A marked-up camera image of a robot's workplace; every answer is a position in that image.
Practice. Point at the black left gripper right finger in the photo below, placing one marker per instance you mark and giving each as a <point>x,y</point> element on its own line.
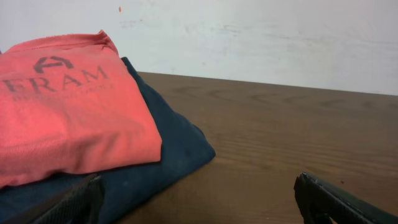
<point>322,202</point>

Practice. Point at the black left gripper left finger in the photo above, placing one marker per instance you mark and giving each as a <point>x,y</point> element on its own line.
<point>80,203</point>

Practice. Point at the folded red printed t-shirt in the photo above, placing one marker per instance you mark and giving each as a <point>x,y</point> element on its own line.
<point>69,104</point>

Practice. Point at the folded navy blue garment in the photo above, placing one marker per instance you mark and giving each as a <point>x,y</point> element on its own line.
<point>184,150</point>

